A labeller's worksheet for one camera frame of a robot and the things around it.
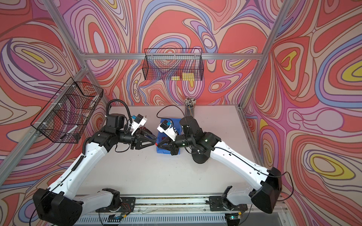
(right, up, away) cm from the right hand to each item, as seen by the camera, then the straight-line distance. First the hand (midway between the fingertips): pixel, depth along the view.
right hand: (160, 149), depth 65 cm
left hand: (-3, +3, -1) cm, 4 cm away
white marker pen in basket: (-48, +8, +9) cm, 50 cm away
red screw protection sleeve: (-1, +3, -2) cm, 4 cm away
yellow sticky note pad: (+14, +42, +26) cm, 52 cm away
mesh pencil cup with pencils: (+16, +25, +34) cm, 45 cm away
